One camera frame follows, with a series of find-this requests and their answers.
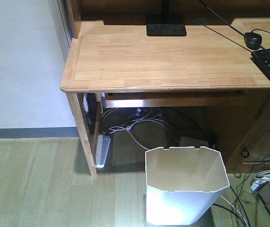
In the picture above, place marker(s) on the white power strip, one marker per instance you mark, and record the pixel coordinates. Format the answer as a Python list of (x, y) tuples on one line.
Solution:
[(103, 144), (260, 179)]

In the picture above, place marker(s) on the black computer mouse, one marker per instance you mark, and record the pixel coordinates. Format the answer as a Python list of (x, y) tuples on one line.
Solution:
[(253, 40)]

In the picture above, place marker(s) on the wooden desk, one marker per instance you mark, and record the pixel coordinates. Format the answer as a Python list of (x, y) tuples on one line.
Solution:
[(112, 57)]

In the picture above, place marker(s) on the black monitor stand base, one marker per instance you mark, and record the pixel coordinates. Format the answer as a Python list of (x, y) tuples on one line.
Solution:
[(165, 23)]

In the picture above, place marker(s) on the white plastic trash bin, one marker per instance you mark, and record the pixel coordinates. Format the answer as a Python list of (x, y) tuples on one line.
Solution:
[(182, 183)]

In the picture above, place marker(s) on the white power strip at right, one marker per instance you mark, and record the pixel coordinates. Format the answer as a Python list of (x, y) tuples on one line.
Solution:
[(260, 179)]

